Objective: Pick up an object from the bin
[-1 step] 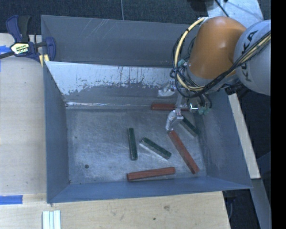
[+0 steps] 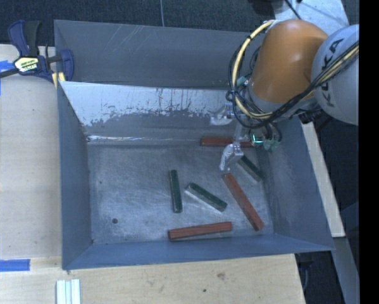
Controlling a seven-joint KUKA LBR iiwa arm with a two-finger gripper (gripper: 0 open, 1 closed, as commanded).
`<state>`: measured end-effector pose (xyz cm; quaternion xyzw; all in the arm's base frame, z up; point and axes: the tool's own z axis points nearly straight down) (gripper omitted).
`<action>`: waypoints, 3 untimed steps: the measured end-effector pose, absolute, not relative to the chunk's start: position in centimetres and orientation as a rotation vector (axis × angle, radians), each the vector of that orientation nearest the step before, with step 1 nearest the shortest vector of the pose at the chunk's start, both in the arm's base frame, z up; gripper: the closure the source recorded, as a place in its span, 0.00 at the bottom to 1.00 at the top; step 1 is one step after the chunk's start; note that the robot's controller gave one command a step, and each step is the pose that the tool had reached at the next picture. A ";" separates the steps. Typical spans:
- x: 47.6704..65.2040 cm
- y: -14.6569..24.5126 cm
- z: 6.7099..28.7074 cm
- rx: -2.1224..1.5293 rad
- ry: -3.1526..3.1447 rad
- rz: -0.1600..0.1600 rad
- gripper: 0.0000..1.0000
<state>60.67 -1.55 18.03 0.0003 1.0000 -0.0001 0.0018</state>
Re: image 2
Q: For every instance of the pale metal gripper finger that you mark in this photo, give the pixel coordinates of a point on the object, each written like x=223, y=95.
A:
x=226, y=158
x=237, y=153

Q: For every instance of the red-brown flat block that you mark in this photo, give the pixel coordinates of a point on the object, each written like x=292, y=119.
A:
x=243, y=202
x=200, y=230
x=216, y=142

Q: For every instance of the black cylinder on white bracket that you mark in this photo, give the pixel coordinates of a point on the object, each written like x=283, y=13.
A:
x=312, y=116

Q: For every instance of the dark green flat block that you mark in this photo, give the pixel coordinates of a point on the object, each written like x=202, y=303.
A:
x=176, y=191
x=206, y=196
x=252, y=168

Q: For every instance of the grey metal bin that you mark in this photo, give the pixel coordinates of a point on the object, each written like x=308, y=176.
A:
x=138, y=176

